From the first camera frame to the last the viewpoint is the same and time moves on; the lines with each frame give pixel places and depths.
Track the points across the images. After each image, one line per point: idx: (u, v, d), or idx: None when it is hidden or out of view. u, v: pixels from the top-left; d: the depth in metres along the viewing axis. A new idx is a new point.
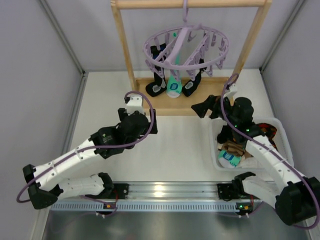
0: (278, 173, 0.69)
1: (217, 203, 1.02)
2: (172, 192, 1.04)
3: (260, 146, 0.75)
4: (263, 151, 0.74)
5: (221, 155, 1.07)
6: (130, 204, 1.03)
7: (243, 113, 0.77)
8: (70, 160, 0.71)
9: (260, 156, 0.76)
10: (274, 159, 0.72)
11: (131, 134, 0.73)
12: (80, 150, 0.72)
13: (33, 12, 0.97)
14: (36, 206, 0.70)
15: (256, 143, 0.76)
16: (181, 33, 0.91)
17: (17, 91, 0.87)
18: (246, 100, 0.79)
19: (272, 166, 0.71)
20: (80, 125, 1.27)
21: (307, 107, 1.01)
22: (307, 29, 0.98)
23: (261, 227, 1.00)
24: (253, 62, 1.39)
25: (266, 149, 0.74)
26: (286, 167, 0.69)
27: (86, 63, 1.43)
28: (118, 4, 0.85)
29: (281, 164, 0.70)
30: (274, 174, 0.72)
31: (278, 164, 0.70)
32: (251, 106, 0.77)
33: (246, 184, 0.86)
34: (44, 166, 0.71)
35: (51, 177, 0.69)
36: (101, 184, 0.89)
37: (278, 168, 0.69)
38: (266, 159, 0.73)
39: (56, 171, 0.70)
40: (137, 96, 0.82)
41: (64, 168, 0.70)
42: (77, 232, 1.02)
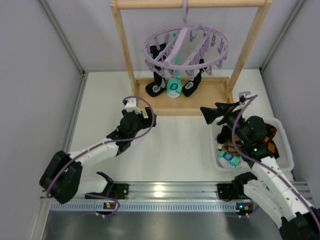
0: (285, 202, 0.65)
1: (217, 203, 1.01)
2: (172, 192, 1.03)
3: (268, 170, 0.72)
4: (271, 176, 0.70)
5: (221, 155, 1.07)
6: (130, 204, 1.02)
7: (256, 136, 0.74)
8: (99, 148, 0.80)
9: (268, 180, 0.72)
10: (283, 185, 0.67)
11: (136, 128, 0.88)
12: (106, 141, 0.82)
13: (32, 11, 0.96)
14: (58, 194, 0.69)
15: (264, 166, 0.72)
16: (181, 33, 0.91)
17: (16, 91, 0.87)
18: (261, 123, 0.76)
19: (280, 193, 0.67)
20: (80, 125, 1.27)
21: (307, 107, 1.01)
22: (307, 29, 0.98)
23: (261, 227, 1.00)
24: (253, 62, 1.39)
25: (274, 174, 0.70)
26: (294, 195, 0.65)
27: (86, 63, 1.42)
28: (118, 5, 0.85)
29: (290, 191, 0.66)
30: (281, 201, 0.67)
31: (286, 191, 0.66)
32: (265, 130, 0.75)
33: (247, 189, 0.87)
34: (76, 153, 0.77)
35: (87, 158, 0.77)
36: (104, 181, 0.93)
37: (286, 195, 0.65)
38: (274, 184, 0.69)
39: (91, 154, 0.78)
40: (131, 98, 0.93)
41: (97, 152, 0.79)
42: (77, 232, 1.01)
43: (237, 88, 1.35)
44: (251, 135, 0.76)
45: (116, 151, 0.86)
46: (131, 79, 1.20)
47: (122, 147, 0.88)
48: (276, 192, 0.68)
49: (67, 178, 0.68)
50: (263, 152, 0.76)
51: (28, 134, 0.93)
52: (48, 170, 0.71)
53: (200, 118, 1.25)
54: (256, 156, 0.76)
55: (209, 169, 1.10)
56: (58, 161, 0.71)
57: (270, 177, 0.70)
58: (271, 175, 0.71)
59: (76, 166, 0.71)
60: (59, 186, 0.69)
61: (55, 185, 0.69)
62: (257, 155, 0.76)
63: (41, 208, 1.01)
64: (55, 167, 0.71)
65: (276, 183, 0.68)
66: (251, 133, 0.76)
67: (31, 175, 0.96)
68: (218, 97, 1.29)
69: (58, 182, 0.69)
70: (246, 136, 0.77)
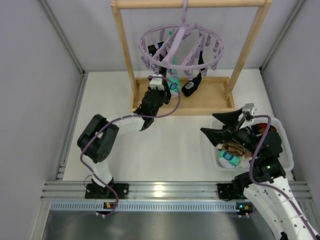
0: (292, 227, 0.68)
1: (218, 203, 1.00)
2: (172, 192, 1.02)
3: (279, 192, 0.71)
4: (281, 199, 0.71)
5: (221, 155, 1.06)
6: (130, 204, 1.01)
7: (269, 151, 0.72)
8: (130, 118, 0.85)
9: (276, 201, 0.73)
10: (292, 211, 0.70)
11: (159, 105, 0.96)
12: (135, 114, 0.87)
13: (33, 12, 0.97)
14: (96, 150, 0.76)
15: (276, 189, 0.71)
16: (179, 32, 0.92)
17: (17, 91, 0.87)
18: (276, 140, 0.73)
19: (289, 219, 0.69)
20: (80, 125, 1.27)
21: (307, 108, 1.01)
22: (307, 29, 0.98)
23: (261, 226, 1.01)
24: (253, 61, 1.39)
25: (286, 198, 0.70)
26: (303, 223, 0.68)
27: (86, 63, 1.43)
28: (118, 4, 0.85)
29: (299, 218, 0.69)
30: (286, 224, 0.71)
31: (295, 218, 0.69)
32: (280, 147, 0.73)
33: (247, 191, 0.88)
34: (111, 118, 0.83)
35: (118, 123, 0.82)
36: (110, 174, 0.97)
37: (294, 222, 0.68)
38: (283, 208, 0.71)
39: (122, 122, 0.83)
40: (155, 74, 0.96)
41: (128, 122, 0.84)
42: (77, 230, 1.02)
43: (237, 88, 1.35)
44: (264, 150, 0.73)
45: (142, 126, 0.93)
46: (131, 79, 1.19)
47: (146, 124, 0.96)
48: (284, 215, 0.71)
49: (105, 138, 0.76)
50: (276, 170, 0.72)
51: (28, 134, 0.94)
52: (87, 131, 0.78)
53: (200, 118, 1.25)
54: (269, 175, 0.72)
55: (209, 169, 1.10)
56: (96, 123, 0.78)
57: (280, 200, 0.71)
58: (282, 197, 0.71)
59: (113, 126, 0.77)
60: (94, 146, 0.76)
61: (93, 145, 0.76)
62: (269, 172, 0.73)
63: (41, 208, 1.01)
64: (93, 129, 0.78)
65: (286, 208, 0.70)
66: (264, 148, 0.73)
67: (31, 175, 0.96)
68: (218, 97, 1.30)
69: (96, 143, 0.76)
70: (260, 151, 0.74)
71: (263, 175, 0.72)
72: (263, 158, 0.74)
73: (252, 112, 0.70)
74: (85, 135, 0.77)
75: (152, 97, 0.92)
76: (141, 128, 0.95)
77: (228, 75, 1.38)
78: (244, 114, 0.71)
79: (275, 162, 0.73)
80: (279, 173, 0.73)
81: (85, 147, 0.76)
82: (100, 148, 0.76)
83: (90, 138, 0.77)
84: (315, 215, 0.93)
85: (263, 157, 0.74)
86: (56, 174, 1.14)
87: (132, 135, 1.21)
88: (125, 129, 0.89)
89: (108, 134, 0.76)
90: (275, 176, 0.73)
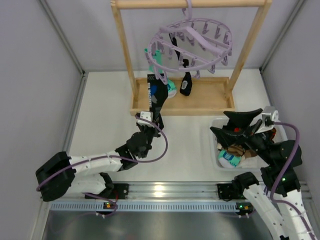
0: None
1: (212, 203, 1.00)
2: (172, 192, 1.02)
3: (291, 207, 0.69)
4: (293, 214, 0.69)
5: (221, 155, 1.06)
6: (130, 204, 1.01)
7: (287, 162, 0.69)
8: (101, 160, 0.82)
9: (286, 214, 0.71)
10: (302, 227, 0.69)
11: (148, 149, 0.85)
12: (111, 155, 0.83)
13: (33, 11, 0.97)
14: (44, 191, 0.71)
15: (288, 204, 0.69)
16: (189, 32, 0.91)
17: (17, 91, 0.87)
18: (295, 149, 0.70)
19: (297, 233, 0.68)
20: (80, 125, 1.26)
21: (307, 108, 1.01)
22: (307, 30, 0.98)
23: (262, 227, 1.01)
24: (253, 61, 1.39)
25: (297, 214, 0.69)
26: (310, 239, 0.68)
27: (86, 63, 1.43)
28: (119, 4, 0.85)
29: (307, 234, 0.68)
30: (292, 236, 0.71)
31: (303, 234, 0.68)
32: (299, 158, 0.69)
33: (247, 191, 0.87)
34: (76, 160, 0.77)
35: (84, 168, 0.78)
36: (103, 183, 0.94)
37: (302, 237, 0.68)
38: (292, 222, 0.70)
39: (90, 165, 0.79)
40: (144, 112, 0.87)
41: (96, 165, 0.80)
42: (77, 230, 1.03)
43: (237, 88, 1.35)
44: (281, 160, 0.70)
45: (119, 167, 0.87)
46: (131, 79, 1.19)
47: (126, 166, 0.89)
48: (291, 228, 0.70)
49: (55, 184, 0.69)
50: (291, 182, 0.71)
51: (29, 134, 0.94)
52: (45, 167, 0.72)
53: (200, 118, 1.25)
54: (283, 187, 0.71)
55: (209, 169, 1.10)
56: (55, 162, 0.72)
57: (291, 214, 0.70)
58: (293, 212, 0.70)
59: (69, 174, 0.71)
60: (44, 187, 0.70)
61: (50, 183, 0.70)
62: (283, 184, 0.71)
63: (41, 208, 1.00)
64: (54, 166, 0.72)
65: (295, 223, 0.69)
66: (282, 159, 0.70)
67: (31, 175, 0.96)
68: (218, 98, 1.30)
69: (52, 182, 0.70)
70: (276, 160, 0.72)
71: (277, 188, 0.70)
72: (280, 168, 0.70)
73: (273, 117, 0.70)
74: (42, 171, 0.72)
75: (137, 141, 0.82)
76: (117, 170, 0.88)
77: (228, 75, 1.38)
78: (265, 119, 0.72)
79: (291, 174, 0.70)
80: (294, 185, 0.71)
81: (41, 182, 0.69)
82: (53, 189, 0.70)
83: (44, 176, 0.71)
84: (314, 216, 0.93)
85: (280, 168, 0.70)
86: None
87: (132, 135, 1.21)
88: (98, 170, 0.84)
89: (60, 182, 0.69)
90: (289, 189, 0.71)
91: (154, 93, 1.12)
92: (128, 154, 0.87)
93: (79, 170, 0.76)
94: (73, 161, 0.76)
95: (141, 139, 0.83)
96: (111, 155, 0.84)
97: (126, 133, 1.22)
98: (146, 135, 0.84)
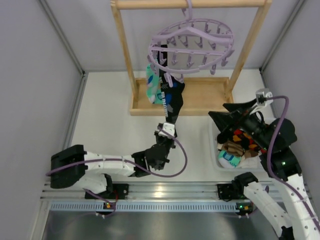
0: (303, 229, 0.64)
1: (210, 203, 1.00)
2: (172, 192, 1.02)
3: (292, 192, 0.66)
4: (295, 199, 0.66)
5: (221, 155, 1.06)
6: (130, 204, 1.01)
7: (284, 143, 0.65)
8: (115, 162, 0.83)
9: (287, 200, 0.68)
10: (305, 213, 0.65)
11: (164, 162, 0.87)
12: (125, 160, 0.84)
13: (33, 11, 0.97)
14: (55, 181, 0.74)
15: (290, 188, 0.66)
16: (192, 31, 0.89)
17: (18, 91, 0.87)
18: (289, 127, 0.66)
19: (300, 220, 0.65)
20: (80, 125, 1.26)
21: (307, 108, 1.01)
22: (307, 30, 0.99)
23: (262, 227, 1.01)
24: (253, 61, 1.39)
25: (299, 199, 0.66)
26: (313, 225, 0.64)
27: (86, 63, 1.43)
28: (119, 5, 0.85)
29: (311, 220, 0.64)
30: (295, 224, 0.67)
31: (307, 219, 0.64)
32: (294, 136, 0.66)
33: (247, 190, 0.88)
34: (92, 157, 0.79)
35: (97, 167, 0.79)
36: (105, 185, 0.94)
37: (305, 224, 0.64)
38: (295, 208, 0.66)
39: (102, 165, 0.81)
40: (165, 124, 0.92)
41: (109, 167, 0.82)
42: (77, 231, 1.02)
43: (237, 89, 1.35)
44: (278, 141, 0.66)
45: (130, 173, 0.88)
46: (131, 79, 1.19)
47: (138, 172, 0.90)
48: (293, 215, 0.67)
49: (67, 175, 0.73)
50: (291, 166, 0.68)
51: (29, 133, 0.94)
52: (62, 156, 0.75)
53: (200, 118, 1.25)
54: (282, 171, 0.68)
55: (209, 169, 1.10)
56: (71, 154, 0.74)
57: (293, 200, 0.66)
58: (295, 198, 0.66)
59: (80, 170, 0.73)
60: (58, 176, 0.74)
61: (60, 172, 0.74)
62: (283, 169, 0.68)
63: (41, 208, 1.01)
64: (70, 157, 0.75)
65: (298, 209, 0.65)
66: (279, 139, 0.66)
67: (31, 175, 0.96)
68: (218, 98, 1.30)
69: (62, 172, 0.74)
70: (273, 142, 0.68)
71: (277, 172, 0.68)
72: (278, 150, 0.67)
73: (266, 95, 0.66)
74: (59, 158, 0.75)
75: (155, 153, 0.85)
76: (127, 175, 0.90)
77: (228, 75, 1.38)
78: (258, 97, 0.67)
79: (290, 157, 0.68)
80: (295, 169, 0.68)
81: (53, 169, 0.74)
82: (64, 179, 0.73)
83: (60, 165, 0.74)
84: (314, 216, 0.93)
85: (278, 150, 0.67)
86: None
87: (132, 135, 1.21)
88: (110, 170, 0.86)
89: (70, 175, 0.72)
90: (290, 173, 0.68)
91: (169, 102, 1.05)
92: (142, 162, 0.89)
93: (92, 167, 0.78)
94: (88, 157, 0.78)
95: (158, 152, 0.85)
96: (125, 160, 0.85)
97: (126, 133, 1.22)
98: (165, 149, 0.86)
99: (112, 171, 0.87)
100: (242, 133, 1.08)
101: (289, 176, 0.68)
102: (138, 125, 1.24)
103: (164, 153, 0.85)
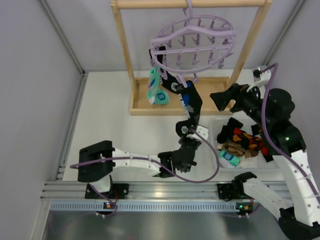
0: (306, 208, 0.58)
1: (208, 203, 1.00)
2: (171, 192, 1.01)
3: (295, 169, 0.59)
4: (298, 176, 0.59)
5: (221, 155, 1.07)
6: (131, 204, 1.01)
7: (281, 110, 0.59)
8: (142, 161, 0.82)
9: (289, 177, 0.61)
10: (309, 191, 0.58)
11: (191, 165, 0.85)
12: (152, 159, 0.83)
13: (33, 11, 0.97)
14: (82, 175, 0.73)
15: (293, 165, 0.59)
16: (196, 30, 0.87)
17: (18, 91, 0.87)
18: (285, 95, 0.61)
19: (303, 198, 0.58)
20: (80, 125, 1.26)
21: (306, 108, 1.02)
22: (307, 30, 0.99)
23: (261, 227, 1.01)
24: (253, 61, 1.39)
25: (303, 176, 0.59)
26: (317, 203, 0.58)
27: (86, 63, 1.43)
28: (119, 4, 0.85)
29: (315, 198, 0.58)
30: (296, 202, 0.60)
31: (311, 198, 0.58)
32: (292, 103, 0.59)
33: (246, 187, 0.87)
34: (118, 154, 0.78)
35: (123, 165, 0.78)
36: (107, 186, 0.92)
37: (309, 202, 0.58)
38: (297, 186, 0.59)
39: (129, 163, 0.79)
40: (199, 126, 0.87)
41: (135, 165, 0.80)
42: (76, 231, 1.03)
43: None
44: (275, 109, 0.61)
45: (154, 173, 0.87)
46: (131, 79, 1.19)
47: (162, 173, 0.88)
48: (296, 193, 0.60)
49: (93, 170, 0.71)
50: (295, 142, 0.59)
51: (29, 133, 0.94)
52: (92, 149, 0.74)
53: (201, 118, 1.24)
54: (286, 147, 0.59)
55: (209, 169, 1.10)
56: (101, 149, 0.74)
57: (296, 177, 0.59)
58: (298, 175, 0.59)
59: (108, 167, 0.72)
60: (85, 170, 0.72)
61: (87, 166, 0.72)
62: (287, 145, 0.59)
63: (41, 209, 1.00)
64: (99, 151, 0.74)
65: (301, 187, 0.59)
66: (275, 107, 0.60)
67: (31, 175, 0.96)
68: None
69: (90, 167, 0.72)
70: (269, 112, 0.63)
71: (280, 147, 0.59)
72: (276, 121, 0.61)
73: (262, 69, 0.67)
74: (87, 151, 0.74)
75: (184, 157, 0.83)
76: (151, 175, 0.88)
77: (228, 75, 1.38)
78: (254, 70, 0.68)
79: (293, 131, 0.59)
80: (299, 145, 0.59)
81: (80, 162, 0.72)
82: (91, 175, 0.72)
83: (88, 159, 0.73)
84: None
85: (276, 120, 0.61)
86: (56, 174, 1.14)
87: (132, 135, 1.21)
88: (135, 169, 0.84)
89: (97, 171, 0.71)
90: (294, 150, 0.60)
91: (189, 102, 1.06)
92: (168, 163, 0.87)
93: (118, 165, 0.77)
94: (115, 154, 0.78)
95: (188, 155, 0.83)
96: (151, 159, 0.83)
97: (126, 132, 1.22)
98: (194, 153, 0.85)
99: (136, 170, 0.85)
100: (242, 133, 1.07)
101: (292, 152, 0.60)
102: (138, 125, 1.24)
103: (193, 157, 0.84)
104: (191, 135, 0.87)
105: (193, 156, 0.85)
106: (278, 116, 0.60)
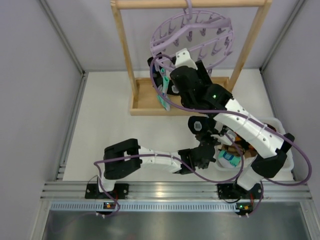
0: (263, 142, 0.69)
1: (207, 203, 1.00)
2: (171, 192, 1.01)
3: (237, 116, 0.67)
4: (242, 122, 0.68)
5: (221, 155, 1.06)
6: (135, 204, 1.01)
7: (188, 79, 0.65)
8: (165, 158, 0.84)
9: (237, 125, 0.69)
10: (256, 127, 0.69)
11: (210, 161, 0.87)
12: (174, 157, 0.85)
13: (33, 11, 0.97)
14: (107, 173, 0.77)
15: (235, 115, 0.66)
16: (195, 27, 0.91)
17: (18, 90, 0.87)
18: (182, 68, 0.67)
19: (256, 136, 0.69)
20: (80, 125, 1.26)
21: (306, 107, 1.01)
22: (307, 29, 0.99)
23: (260, 226, 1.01)
24: (253, 61, 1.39)
25: (245, 120, 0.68)
26: (266, 132, 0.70)
27: (86, 63, 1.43)
28: (119, 4, 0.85)
29: (264, 130, 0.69)
30: (254, 141, 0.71)
31: (261, 132, 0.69)
32: (189, 69, 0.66)
33: (242, 183, 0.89)
34: (143, 152, 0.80)
35: (149, 162, 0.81)
36: (112, 186, 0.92)
37: (262, 137, 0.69)
38: (247, 129, 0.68)
39: (154, 159, 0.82)
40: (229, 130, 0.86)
41: (160, 162, 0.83)
42: (76, 232, 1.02)
43: (238, 89, 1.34)
44: (184, 82, 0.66)
45: (176, 170, 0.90)
46: (131, 79, 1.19)
47: (183, 171, 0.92)
48: (250, 135, 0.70)
49: (119, 168, 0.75)
50: (222, 96, 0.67)
51: (29, 133, 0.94)
52: (117, 147, 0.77)
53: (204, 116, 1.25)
54: (219, 104, 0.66)
55: (210, 169, 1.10)
56: (128, 146, 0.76)
57: (241, 123, 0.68)
58: (242, 120, 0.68)
59: (137, 164, 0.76)
60: (112, 167, 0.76)
61: (113, 164, 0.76)
62: (218, 102, 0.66)
63: (41, 208, 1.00)
64: (125, 149, 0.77)
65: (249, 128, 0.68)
66: (183, 79, 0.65)
67: (31, 176, 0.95)
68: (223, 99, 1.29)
69: (116, 164, 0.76)
70: (181, 89, 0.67)
71: (215, 107, 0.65)
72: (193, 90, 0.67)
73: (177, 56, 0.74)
74: (113, 150, 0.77)
75: (204, 153, 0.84)
76: (173, 172, 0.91)
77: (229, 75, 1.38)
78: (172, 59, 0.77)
79: (216, 89, 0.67)
80: (227, 97, 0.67)
81: (107, 159, 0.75)
82: (117, 170, 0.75)
83: (114, 156, 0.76)
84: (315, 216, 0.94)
85: (193, 89, 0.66)
86: (56, 174, 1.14)
87: (132, 135, 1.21)
88: (159, 166, 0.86)
89: (124, 167, 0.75)
90: (225, 103, 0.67)
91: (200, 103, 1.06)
92: (187, 160, 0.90)
93: (145, 161, 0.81)
94: (141, 151, 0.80)
95: (211, 153, 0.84)
96: (173, 157, 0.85)
97: (126, 132, 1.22)
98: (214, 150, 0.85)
99: (159, 166, 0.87)
100: None
101: (225, 106, 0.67)
102: (138, 125, 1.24)
103: (213, 154, 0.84)
104: (222, 137, 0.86)
105: (213, 152, 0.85)
106: (192, 85, 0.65)
